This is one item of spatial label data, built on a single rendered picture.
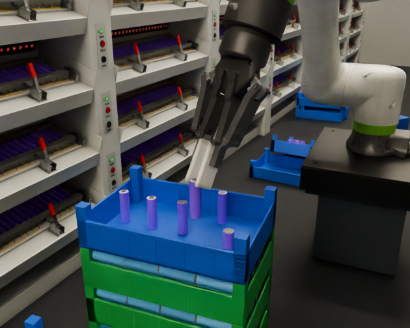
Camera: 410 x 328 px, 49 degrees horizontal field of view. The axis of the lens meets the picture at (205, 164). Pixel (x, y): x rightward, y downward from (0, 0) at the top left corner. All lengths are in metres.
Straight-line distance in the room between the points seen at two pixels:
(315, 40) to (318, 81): 0.15
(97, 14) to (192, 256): 0.81
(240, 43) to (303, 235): 1.08
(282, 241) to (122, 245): 0.92
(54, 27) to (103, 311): 0.70
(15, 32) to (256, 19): 0.64
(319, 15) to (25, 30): 0.70
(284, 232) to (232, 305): 0.94
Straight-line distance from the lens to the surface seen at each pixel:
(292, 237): 1.64
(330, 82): 1.37
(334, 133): 1.58
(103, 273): 0.83
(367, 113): 1.39
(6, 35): 1.13
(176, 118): 1.72
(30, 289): 1.38
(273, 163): 2.24
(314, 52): 1.29
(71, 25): 1.26
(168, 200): 0.94
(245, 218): 0.89
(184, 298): 0.77
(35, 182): 1.22
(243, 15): 0.67
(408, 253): 1.66
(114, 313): 0.87
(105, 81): 1.37
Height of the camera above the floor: 0.83
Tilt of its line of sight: 22 degrees down
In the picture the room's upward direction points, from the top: straight up
